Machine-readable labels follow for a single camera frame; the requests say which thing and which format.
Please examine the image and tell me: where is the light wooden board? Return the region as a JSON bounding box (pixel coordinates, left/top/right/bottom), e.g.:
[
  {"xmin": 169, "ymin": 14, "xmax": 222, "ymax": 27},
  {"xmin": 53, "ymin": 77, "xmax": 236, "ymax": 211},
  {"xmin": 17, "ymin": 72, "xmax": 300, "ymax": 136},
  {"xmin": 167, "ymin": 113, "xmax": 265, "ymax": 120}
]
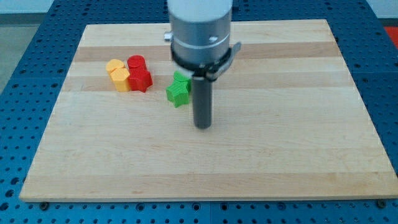
[{"xmin": 19, "ymin": 19, "xmax": 397, "ymax": 202}]

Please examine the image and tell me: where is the yellow cylinder block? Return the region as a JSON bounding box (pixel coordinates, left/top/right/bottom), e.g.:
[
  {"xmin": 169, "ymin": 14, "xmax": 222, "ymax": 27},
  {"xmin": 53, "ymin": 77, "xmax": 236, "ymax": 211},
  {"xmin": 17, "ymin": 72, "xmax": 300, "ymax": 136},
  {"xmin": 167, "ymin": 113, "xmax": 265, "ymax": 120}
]
[{"xmin": 105, "ymin": 58, "xmax": 125, "ymax": 75}]

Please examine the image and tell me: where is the black clamp ring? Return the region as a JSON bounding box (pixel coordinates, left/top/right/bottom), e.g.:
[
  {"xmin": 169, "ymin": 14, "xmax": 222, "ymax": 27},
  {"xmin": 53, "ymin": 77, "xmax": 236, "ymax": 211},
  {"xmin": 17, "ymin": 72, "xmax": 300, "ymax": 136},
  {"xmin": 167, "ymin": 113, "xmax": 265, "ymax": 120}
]
[{"xmin": 170, "ymin": 41, "xmax": 243, "ymax": 83}]

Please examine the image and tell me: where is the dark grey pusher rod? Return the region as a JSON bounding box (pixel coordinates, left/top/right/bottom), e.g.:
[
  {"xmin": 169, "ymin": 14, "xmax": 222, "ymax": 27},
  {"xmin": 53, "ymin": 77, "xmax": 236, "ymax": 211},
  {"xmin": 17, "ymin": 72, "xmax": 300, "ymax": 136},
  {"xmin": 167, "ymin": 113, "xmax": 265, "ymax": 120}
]
[{"xmin": 192, "ymin": 76, "xmax": 212, "ymax": 129}]

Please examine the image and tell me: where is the yellow hexagon block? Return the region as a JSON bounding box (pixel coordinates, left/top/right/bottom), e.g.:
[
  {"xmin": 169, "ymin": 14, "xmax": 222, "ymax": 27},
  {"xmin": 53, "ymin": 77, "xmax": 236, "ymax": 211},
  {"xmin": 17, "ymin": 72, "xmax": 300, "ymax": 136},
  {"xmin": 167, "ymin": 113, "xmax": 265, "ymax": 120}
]
[{"xmin": 110, "ymin": 68, "xmax": 131, "ymax": 92}]

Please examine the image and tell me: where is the green round block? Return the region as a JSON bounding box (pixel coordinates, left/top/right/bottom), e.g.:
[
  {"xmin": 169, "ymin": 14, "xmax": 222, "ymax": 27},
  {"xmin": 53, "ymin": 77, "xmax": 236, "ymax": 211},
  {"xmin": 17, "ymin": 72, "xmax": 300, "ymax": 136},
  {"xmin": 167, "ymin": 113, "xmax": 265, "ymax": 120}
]
[{"xmin": 174, "ymin": 71, "xmax": 192, "ymax": 93}]

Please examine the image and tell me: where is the red star block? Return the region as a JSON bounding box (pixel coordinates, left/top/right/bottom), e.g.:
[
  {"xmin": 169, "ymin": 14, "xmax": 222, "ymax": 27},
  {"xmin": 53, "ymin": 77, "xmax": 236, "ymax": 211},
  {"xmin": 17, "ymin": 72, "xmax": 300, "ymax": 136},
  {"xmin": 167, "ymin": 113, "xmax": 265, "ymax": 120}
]
[{"xmin": 128, "ymin": 69, "xmax": 153, "ymax": 93}]

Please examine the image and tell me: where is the green star block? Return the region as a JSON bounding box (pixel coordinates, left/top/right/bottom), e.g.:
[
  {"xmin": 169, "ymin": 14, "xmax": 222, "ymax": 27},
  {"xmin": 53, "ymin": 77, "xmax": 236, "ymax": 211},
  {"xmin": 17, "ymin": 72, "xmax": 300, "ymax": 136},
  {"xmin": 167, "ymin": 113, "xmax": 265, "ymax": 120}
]
[{"xmin": 166, "ymin": 81, "xmax": 190, "ymax": 108}]

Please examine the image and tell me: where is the red cylinder block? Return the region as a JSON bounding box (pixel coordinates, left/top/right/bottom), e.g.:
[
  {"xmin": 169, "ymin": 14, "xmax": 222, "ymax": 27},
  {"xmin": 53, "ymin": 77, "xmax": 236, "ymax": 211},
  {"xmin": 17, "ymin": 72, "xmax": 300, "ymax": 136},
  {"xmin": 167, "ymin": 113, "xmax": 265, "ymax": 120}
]
[{"xmin": 127, "ymin": 55, "xmax": 147, "ymax": 70}]

